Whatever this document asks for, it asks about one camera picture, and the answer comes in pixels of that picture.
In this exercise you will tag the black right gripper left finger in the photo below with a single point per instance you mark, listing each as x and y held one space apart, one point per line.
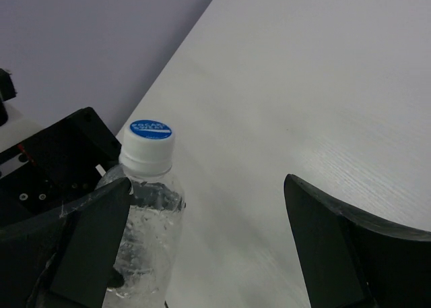
64 257

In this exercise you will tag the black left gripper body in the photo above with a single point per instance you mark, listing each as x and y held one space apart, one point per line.
55 166

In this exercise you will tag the clear capless bottle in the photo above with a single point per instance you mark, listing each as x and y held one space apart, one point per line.
148 248

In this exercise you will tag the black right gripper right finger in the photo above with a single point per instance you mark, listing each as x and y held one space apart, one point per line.
352 258

